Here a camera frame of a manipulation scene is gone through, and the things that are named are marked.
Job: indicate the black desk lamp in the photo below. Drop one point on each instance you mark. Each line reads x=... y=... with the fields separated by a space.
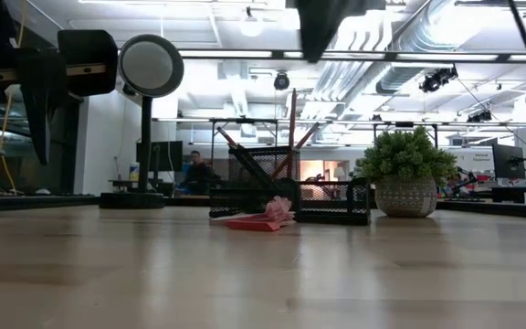
x=151 y=68

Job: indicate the silver ceiling duct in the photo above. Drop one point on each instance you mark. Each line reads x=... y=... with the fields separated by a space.
x=404 y=45

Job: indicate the black pen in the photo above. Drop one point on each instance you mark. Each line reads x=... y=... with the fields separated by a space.
x=247 y=160
x=263 y=176

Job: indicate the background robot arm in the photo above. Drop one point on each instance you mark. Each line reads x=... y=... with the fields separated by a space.
x=466 y=176

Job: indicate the black mesh desk organizer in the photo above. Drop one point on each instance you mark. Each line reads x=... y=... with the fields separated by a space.
x=231 y=205

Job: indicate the round white ceiling lamp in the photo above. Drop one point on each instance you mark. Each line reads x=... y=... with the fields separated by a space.
x=251 y=26

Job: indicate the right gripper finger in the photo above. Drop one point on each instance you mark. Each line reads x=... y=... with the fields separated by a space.
x=320 y=27

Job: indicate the small white canister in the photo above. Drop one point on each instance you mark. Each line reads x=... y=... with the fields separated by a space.
x=134 y=172

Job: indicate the black background desk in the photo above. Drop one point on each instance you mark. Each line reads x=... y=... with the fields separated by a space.
x=518 y=194

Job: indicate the black ceiling track fixture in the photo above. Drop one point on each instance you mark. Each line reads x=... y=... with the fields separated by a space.
x=480 y=116
x=436 y=80

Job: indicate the pink sticky note pad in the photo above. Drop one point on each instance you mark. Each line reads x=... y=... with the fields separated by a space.
x=279 y=210

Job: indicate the green plant in patterned pot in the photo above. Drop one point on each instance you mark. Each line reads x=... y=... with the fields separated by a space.
x=404 y=196

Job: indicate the person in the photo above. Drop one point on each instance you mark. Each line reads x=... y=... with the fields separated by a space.
x=196 y=176

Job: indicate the round black hanging camera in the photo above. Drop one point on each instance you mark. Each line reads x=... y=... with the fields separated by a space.
x=281 y=81

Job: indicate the black computer monitor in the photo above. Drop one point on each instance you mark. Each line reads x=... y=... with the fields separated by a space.
x=167 y=155
x=508 y=162

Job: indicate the black table frame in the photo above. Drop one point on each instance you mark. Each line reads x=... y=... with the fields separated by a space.
x=39 y=201

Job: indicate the orange eraser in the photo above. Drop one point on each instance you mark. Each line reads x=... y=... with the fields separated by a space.
x=254 y=226

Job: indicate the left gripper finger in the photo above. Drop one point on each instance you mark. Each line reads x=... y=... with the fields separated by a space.
x=34 y=87
x=54 y=87

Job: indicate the black background rig frame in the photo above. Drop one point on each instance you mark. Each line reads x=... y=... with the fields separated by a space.
x=245 y=120

